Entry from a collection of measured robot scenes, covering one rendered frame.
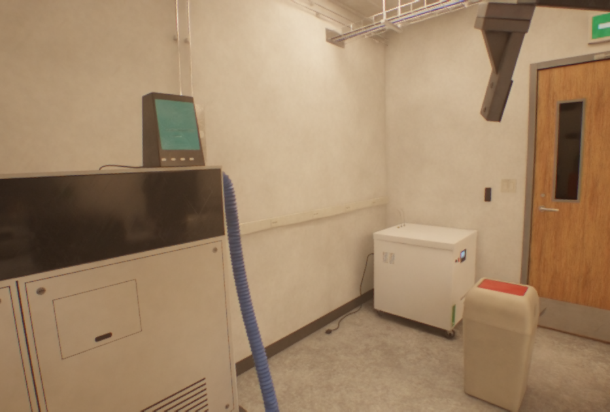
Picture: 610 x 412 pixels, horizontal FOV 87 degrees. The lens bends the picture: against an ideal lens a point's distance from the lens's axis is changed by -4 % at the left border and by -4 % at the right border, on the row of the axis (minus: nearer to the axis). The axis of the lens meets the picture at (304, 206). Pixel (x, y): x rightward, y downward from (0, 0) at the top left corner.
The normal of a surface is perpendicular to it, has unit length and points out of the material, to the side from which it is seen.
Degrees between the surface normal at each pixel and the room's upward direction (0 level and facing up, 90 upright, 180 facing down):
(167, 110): 80
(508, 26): 113
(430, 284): 90
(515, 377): 93
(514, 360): 93
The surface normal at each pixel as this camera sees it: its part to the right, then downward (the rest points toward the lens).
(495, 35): -0.18, 0.51
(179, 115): 0.71, -0.11
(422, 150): -0.68, 0.11
